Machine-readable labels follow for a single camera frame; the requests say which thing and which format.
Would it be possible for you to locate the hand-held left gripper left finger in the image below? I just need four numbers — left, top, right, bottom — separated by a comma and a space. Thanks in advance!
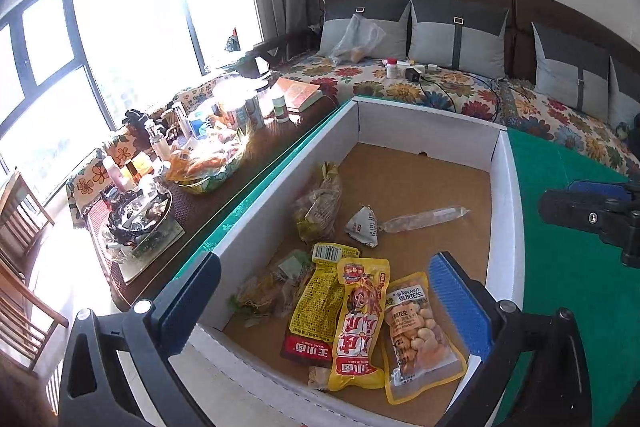
57, 251, 222, 427

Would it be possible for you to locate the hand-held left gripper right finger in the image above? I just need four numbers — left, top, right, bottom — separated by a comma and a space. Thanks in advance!
429, 251, 593, 427

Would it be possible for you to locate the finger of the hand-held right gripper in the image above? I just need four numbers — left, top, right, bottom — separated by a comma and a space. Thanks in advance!
570, 179, 633, 200
539, 189, 608, 233

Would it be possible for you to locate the peanut packet yellow border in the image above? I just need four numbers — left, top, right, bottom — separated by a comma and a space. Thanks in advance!
382, 272, 468, 405

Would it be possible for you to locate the clear sausage packet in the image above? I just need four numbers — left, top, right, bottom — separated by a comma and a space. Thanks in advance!
380, 204, 472, 234

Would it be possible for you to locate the yellow cartoon snack packet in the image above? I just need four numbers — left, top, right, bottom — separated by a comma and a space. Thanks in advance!
327, 257, 391, 392

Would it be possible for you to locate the yellow packet red end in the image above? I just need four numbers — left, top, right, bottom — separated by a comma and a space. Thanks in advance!
281, 243, 361, 368

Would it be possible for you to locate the white triangular snack packet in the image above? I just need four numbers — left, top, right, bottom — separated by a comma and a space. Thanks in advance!
344, 206, 382, 250

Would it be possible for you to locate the white cardboard box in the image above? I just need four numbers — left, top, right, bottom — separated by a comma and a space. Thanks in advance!
167, 96, 526, 427

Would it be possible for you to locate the glass bowl of snacks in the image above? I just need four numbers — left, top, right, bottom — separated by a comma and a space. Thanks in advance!
167, 127, 247, 195

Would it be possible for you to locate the green blanket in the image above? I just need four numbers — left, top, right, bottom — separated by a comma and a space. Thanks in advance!
172, 99, 640, 427

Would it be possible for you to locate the green flat board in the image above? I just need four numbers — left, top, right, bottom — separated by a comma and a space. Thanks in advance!
102, 212, 187, 285

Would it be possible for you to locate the grey pillow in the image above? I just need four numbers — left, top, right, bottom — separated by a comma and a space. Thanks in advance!
607, 56, 640, 124
319, 0, 412, 58
407, 0, 511, 80
531, 22, 613, 114

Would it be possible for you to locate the glass tray of dark items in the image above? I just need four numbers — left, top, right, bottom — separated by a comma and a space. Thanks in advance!
99, 184, 174, 250

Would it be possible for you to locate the amber jar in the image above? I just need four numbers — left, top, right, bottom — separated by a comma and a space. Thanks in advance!
125, 152, 151, 180

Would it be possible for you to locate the clear spray bottle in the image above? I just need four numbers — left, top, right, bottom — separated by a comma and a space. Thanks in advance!
146, 119, 171, 162

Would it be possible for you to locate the light wooden chair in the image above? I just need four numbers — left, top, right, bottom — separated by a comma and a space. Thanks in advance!
0, 169, 56, 268
0, 257, 70, 373

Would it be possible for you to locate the dark wooden table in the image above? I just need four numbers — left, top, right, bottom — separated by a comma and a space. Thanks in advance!
65, 77, 346, 313

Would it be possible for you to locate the floral table cloth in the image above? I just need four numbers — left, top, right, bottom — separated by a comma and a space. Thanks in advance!
65, 74, 261, 228

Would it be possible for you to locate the black furry item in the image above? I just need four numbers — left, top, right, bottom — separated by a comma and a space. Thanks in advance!
121, 108, 152, 132

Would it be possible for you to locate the silver tin can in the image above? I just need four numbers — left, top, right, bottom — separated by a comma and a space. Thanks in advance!
227, 99, 248, 130
245, 94, 266, 128

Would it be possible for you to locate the white power strip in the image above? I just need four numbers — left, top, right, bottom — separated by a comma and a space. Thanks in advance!
397, 61, 441, 75

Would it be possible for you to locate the orange book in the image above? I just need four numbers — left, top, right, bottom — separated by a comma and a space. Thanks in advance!
272, 78, 322, 112

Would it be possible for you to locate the floral bedsheet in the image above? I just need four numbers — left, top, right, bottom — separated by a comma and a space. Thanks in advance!
270, 57, 640, 178

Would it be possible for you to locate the clear plastic bag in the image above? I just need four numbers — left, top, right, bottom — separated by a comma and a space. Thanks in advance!
330, 13, 387, 64

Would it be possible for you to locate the dark wooden chair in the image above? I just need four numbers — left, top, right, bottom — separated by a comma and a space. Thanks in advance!
245, 29, 321, 78

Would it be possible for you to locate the black window frame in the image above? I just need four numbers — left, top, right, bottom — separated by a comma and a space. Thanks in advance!
0, 0, 211, 178

